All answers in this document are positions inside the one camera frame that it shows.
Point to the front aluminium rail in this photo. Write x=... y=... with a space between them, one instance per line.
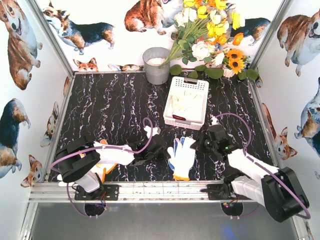
x=134 y=192

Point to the white perforated storage basket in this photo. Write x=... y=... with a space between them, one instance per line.
x=178 y=85

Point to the blue dotted white glove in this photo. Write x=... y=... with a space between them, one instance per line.
x=176 y=143

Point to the orange palm white glove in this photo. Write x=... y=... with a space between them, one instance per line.
x=103 y=169

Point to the grey metal bucket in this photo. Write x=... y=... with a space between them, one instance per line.
x=156 y=66

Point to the small sunflower pot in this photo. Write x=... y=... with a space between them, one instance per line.
x=235 y=62

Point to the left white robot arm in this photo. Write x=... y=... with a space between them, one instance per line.
x=86 y=162

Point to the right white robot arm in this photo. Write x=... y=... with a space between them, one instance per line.
x=276 y=189

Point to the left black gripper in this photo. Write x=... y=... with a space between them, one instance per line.
x=157 y=145

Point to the artificial flower bouquet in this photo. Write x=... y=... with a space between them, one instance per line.
x=203 y=28

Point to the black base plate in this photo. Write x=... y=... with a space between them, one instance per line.
x=107 y=192
x=222 y=191

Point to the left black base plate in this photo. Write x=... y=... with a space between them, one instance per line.
x=107 y=192

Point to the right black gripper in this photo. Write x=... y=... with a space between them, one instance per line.
x=203 y=141

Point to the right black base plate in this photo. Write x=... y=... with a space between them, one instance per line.
x=222 y=191

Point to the plain white knit glove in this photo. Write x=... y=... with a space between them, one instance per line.
x=184 y=160

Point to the cream glove red cuff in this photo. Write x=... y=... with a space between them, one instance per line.
x=187 y=106

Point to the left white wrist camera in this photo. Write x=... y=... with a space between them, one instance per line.
x=152 y=131

